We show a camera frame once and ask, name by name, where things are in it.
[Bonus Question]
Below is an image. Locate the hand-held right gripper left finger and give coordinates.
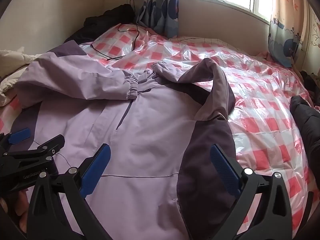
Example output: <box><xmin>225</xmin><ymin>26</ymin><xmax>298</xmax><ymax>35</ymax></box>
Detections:
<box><xmin>27</xmin><ymin>144</ymin><xmax>112</xmax><ymax>240</ymax></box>

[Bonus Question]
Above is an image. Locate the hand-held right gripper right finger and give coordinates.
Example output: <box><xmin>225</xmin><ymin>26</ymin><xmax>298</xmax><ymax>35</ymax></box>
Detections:
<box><xmin>210</xmin><ymin>144</ymin><xmax>293</xmax><ymax>240</ymax></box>

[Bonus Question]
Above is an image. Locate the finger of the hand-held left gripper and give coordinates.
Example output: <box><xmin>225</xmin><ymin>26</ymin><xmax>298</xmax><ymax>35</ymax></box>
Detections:
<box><xmin>0</xmin><ymin>134</ymin><xmax>66</xmax><ymax>165</ymax></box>
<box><xmin>0</xmin><ymin>128</ymin><xmax>31</xmax><ymax>153</ymax></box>

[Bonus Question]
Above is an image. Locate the purple jacket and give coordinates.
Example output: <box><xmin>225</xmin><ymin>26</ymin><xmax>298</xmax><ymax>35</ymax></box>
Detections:
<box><xmin>14</xmin><ymin>41</ymin><xmax>237</xmax><ymax>240</ymax></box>

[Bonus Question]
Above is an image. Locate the dark clothes pile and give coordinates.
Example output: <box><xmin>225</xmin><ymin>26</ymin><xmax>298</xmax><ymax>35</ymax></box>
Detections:
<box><xmin>300</xmin><ymin>70</ymin><xmax>320</xmax><ymax>98</ymax></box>

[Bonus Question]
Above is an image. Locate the black clothes heap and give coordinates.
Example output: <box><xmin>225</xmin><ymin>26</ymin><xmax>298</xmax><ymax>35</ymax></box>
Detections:
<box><xmin>64</xmin><ymin>4</ymin><xmax>137</xmax><ymax>44</ymax></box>

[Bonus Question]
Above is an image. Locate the person's left hand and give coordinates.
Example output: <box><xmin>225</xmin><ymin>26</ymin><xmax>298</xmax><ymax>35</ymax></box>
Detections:
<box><xmin>0</xmin><ymin>189</ymin><xmax>28</xmax><ymax>233</ymax></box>

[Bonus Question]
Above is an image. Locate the beige quilt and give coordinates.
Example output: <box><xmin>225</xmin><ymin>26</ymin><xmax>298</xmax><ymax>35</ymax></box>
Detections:
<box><xmin>0</xmin><ymin>46</ymin><xmax>38</xmax><ymax>107</ymax></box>

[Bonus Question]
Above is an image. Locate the pink checked plastic bed sheet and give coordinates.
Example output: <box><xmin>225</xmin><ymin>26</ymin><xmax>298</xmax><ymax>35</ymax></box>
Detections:
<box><xmin>0</xmin><ymin>23</ymin><xmax>313</xmax><ymax>240</ymax></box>

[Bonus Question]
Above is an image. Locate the black padded jacket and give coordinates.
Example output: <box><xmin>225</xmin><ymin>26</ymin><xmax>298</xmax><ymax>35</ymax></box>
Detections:
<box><xmin>290</xmin><ymin>95</ymin><xmax>320</xmax><ymax>195</ymax></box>

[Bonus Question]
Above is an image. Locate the pink and blue printed curtain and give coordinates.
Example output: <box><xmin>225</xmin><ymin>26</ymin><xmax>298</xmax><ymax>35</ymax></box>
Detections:
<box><xmin>267</xmin><ymin>0</ymin><xmax>310</xmax><ymax>68</ymax></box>
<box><xmin>135</xmin><ymin>0</ymin><xmax>179</xmax><ymax>39</ymax></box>

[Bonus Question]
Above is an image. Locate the white wardrobe with tree print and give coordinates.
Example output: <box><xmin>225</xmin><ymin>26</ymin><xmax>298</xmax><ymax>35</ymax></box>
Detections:
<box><xmin>309</xmin><ymin>2</ymin><xmax>320</xmax><ymax>73</ymax></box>

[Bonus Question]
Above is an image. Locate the black charging cable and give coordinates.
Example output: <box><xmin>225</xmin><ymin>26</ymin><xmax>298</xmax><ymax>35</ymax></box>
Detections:
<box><xmin>90</xmin><ymin>0</ymin><xmax>140</xmax><ymax>61</ymax></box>

